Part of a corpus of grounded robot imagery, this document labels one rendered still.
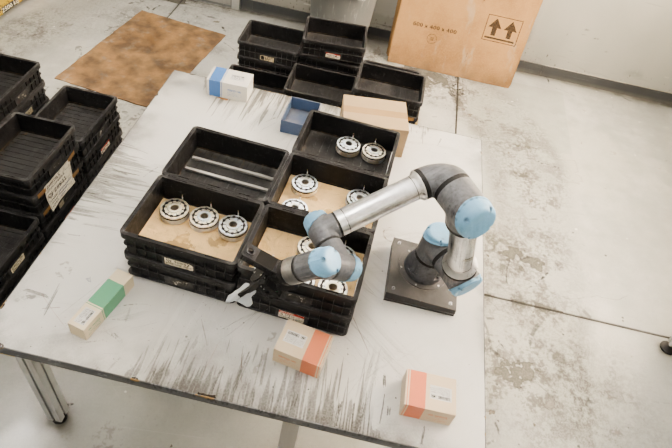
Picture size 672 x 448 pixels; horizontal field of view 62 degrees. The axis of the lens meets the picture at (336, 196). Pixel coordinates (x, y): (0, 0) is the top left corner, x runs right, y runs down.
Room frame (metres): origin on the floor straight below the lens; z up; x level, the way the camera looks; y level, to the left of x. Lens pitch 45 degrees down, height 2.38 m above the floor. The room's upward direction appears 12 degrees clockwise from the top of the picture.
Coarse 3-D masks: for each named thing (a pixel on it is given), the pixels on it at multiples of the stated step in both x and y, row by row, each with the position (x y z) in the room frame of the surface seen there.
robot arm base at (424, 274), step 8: (408, 256) 1.37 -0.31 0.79; (416, 256) 1.33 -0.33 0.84; (408, 264) 1.33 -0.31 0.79; (416, 264) 1.32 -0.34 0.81; (424, 264) 1.30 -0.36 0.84; (408, 272) 1.31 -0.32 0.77; (416, 272) 1.30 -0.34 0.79; (424, 272) 1.30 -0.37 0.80; (432, 272) 1.30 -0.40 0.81; (416, 280) 1.29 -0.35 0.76; (424, 280) 1.29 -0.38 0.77; (432, 280) 1.29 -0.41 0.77
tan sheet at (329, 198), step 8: (288, 184) 1.58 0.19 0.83; (320, 184) 1.61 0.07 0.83; (288, 192) 1.53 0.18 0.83; (320, 192) 1.57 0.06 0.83; (328, 192) 1.58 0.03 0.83; (336, 192) 1.59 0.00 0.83; (344, 192) 1.59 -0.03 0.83; (280, 200) 1.48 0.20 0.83; (304, 200) 1.51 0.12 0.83; (312, 200) 1.52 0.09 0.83; (320, 200) 1.52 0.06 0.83; (328, 200) 1.53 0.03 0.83; (336, 200) 1.54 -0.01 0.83; (344, 200) 1.55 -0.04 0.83; (312, 208) 1.47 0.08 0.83; (320, 208) 1.48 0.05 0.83; (328, 208) 1.49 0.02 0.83; (336, 208) 1.50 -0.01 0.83; (368, 224) 1.45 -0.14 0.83
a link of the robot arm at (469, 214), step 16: (464, 176) 1.20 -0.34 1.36; (448, 192) 1.15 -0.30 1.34; (464, 192) 1.14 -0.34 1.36; (480, 192) 1.16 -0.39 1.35; (448, 208) 1.12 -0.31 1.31; (464, 208) 1.10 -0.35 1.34; (480, 208) 1.10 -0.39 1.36; (448, 224) 1.13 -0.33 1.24; (464, 224) 1.07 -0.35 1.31; (480, 224) 1.09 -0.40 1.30; (464, 240) 1.13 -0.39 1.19; (448, 256) 1.19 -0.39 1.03; (464, 256) 1.15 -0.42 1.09; (448, 272) 1.19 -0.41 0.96; (464, 272) 1.18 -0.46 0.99; (448, 288) 1.19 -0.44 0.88; (464, 288) 1.16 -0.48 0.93
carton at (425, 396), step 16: (416, 384) 0.87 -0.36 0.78; (432, 384) 0.88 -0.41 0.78; (448, 384) 0.90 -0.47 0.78; (400, 400) 0.85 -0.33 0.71; (416, 400) 0.82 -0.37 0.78; (432, 400) 0.83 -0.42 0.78; (448, 400) 0.84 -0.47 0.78; (416, 416) 0.80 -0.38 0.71; (432, 416) 0.80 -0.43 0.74; (448, 416) 0.80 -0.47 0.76
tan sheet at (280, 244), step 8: (264, 232) 1.31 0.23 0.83; (272, 232) 1.32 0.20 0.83; (280, 232) 1.32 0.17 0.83; (264, 240) 1.27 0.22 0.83; (272, 240) 1.28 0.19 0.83; (280, 240) 1.29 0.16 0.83; (288, 240) 1.30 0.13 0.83; (296, 240) 1.30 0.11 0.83; (264, 248) 1.24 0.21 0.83; (272, 248) 1.24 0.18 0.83; (280, 248) 1.25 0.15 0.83; (288, 248) 1.26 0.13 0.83; (296, 248) 1.27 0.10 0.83; (280, 256) 1.22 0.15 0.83; (288, 256) 1.22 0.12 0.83; (360, 256) 1.29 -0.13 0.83; (352, 288) 1.14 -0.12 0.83
